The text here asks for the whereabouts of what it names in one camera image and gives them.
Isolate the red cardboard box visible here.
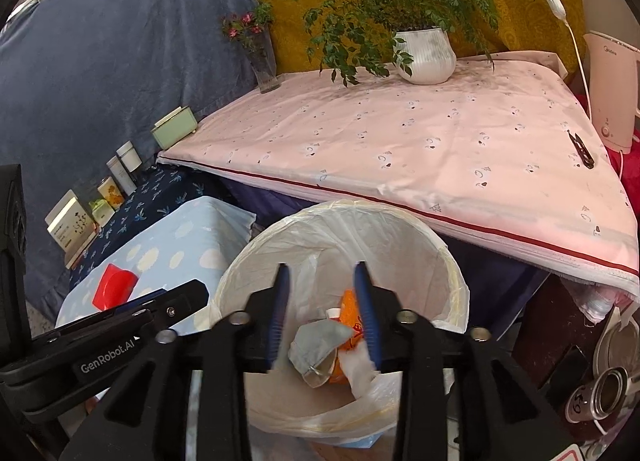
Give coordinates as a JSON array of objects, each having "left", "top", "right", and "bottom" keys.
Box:
[{"left": 92, "top": 264, "right": 138, "bottom": 311}]

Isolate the white paper towel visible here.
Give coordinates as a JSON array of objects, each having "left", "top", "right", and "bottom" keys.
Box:
[{"left": 338, "top": 340, "right": 378, "bottom": 399}]

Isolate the grey wrapper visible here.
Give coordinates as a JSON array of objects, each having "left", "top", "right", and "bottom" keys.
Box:
[{"left": 288, "top": 319, "right": 354, "bottom": 389}]

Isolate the white-lined trash bin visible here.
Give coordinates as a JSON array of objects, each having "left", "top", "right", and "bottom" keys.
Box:
[{"left": 210, "top": 200, "right": 470, "bottom": 444}]

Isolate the silver metal can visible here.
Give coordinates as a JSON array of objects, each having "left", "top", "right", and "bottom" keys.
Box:
[{"left": 565, "top": 367, "right": 629, "bottom": 424}]

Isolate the white booklet box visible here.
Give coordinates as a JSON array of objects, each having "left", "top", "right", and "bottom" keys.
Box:
[{"left": 44, "top": 189, "right": 96, "bottom": 269}]

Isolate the green snack packet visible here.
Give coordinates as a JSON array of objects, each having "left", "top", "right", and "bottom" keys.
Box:
[{"left": 89, "top": 198, "right": 115, "bottom": 228}]

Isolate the orange snack bag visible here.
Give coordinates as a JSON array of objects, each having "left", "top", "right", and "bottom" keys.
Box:
[{"left": 328, "top": 290, "right": 364, "bottom": 385}]

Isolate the light blue polka-dot tablecloth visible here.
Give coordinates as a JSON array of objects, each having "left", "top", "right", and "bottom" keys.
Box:
[{"left": 55, "top": 196, "right": 256, "bottom": 327}]

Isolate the navy floral cloth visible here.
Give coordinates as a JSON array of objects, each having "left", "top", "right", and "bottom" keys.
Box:
[{"left": 70, "top": 166, "right": 239, "bottom": 290}]

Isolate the tall white pink bottle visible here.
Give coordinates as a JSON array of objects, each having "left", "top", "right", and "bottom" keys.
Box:
[{"left": 106, "top": 156, "right": 137, "bottom": 196}]

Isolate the white cylindrical jar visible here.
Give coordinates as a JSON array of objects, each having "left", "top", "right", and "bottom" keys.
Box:
[{"left": 116, "top": 140, "right": 142, "bottom": 173}]

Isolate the pink bedsheet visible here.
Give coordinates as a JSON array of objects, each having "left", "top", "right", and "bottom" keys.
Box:
[{"left": 158, "top": 52, "right": 639, "bottom": 297}]

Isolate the black clip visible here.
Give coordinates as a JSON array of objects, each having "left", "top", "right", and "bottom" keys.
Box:
[{"left": 567, "top": 131, "right": 594, "bottom": 170}]

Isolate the mint green tissue box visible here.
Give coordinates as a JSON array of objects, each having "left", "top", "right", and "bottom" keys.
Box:
[{"left": 151, "top": 106, "right": 198, "bottom": 150}]

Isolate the blue-grey backdrop cloth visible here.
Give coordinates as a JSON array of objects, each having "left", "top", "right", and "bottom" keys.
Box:
[{"left": 1, "top": 0, "right": 256, "bottom": 318}]

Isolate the white ceramic plant pot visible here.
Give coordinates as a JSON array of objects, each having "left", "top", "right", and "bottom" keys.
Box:
[{"left": 394, "top": 27, "right": 457, "bottom": 85}]

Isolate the white electric kettle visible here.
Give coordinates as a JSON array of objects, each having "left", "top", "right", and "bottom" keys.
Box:
[{"left": 584, "top": 31, "right": 639, "bottom": 155}]

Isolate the glass vase with pink flowers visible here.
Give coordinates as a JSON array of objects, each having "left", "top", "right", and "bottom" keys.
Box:
[{"left": 221, "top": 1, "right": 280, "bottom": 94}]

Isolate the white power cable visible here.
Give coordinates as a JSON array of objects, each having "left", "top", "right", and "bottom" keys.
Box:
[{"left": 528, "top": 0, "right": 594, "bottom": 122}]

